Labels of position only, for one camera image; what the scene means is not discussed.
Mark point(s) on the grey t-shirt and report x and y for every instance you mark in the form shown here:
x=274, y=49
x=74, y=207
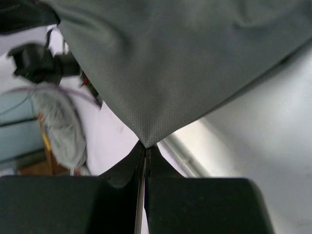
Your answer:
x=162, y=64

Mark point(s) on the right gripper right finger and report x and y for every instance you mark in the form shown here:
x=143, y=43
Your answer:
x=178, y=205

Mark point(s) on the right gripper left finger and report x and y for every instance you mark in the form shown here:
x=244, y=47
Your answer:
x=110, y=203

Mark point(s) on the aluminium table edge rail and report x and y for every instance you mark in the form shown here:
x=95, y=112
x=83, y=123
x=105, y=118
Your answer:
x=201, y=153

